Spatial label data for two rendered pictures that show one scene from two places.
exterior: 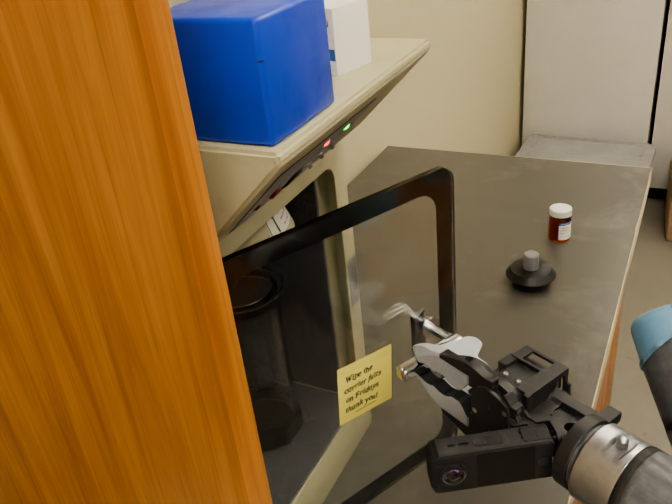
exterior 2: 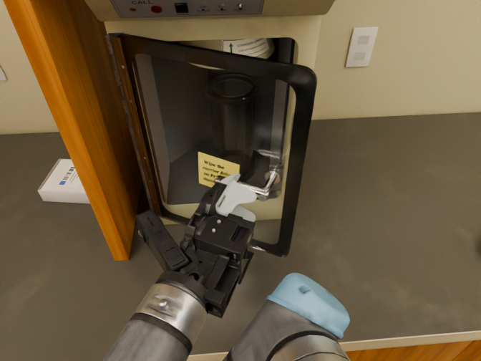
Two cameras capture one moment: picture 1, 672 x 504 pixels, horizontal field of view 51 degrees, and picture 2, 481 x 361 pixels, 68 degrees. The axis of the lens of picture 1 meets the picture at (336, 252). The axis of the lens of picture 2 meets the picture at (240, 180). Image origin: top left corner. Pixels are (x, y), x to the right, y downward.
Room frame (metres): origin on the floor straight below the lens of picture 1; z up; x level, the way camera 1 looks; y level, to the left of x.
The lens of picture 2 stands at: (0.39, -0.42, 1.59)
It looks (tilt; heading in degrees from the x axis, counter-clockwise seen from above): 44 degrees down; 56
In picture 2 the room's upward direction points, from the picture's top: straight up
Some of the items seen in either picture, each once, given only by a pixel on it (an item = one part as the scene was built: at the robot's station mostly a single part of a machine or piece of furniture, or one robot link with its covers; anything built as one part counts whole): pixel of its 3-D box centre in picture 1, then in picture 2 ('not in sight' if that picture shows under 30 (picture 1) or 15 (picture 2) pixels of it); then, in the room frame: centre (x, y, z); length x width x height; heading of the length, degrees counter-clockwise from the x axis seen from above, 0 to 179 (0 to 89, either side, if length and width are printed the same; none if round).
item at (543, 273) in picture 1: (530, 268); not in sight; (1.11, -0.36, 0.97); 0.09 x 0.09 x 0.07
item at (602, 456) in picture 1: (609, 467); (172, 312); (0.43, -0.21, 1.20); 0.08 x 0.05 x 0.08; 124
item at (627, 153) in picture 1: (580, 185); not in sight; (3.06, -1.21, 0.17); 0.60 x 0.42 x 0.33; 59
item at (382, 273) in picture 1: (355, 373); (213, 162); (0.61, -0.01, 1.19); 0.30 x 0.01 x 0.40; 124
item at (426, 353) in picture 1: (456, 352); (237, 193); (0.58, -0.11, 1.22); 0.09 x 0.06 x 0.03; 34
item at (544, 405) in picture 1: (539, 417); (209, 260); (0.50, -0.18, 1.20); 0.12 x 0.09 x 0.08; 34
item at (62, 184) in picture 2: not in sight; (81, 180); (0.42, 0.36, 0.96); 0.16 x 0.12 x 0.04; 142
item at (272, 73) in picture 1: (243, 63); not in sight; (0.54, 0.05, 1.56); 0.10 x 0.10 x 0.09; 61
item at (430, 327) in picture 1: (422, 349); (247, 181); (0.62, -0.08, 1.20); 0.10 x 0.05 x 0.03; 124
